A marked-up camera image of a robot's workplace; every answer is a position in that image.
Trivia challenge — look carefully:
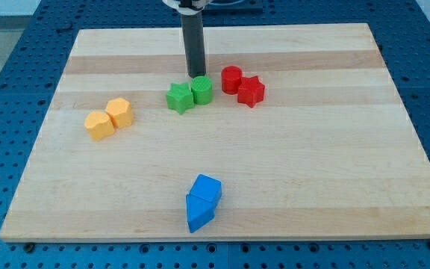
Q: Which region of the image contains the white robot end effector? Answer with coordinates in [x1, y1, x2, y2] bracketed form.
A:
[162, 0, 213, 15]

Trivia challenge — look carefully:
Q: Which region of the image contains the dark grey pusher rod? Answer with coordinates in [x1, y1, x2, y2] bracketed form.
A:
[181, 12, 206, 78]

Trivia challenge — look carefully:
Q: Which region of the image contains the red cylinder block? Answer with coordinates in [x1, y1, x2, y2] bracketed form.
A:
[221, 66, 243, 95]

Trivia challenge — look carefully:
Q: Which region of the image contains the red star block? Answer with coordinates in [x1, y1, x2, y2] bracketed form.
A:
[237, 75, 265, 108]

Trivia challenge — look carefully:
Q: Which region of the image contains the green star block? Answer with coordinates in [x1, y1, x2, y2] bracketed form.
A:
[166, 82, 195, 114]

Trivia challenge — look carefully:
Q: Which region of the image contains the green cylinder block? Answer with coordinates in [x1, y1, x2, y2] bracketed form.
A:
[190, 76, 213, 105]

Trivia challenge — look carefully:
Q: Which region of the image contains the yellow hexagon block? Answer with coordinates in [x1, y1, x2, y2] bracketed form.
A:
[105, 97, 134, 129]

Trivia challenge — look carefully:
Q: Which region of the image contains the yellow heart block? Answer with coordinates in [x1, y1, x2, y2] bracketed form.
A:
[84, 111, 115, 141]

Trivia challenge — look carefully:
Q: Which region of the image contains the wooden board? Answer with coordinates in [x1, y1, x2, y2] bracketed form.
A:
[0, 23, 430, 243]

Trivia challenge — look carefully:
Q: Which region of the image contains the blue cube block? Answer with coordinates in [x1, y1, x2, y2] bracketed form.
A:
[189, 174, 222, 207]

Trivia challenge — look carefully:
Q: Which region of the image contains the blue triangle block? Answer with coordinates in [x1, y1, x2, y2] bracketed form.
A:
[186, 194, 215, 233]

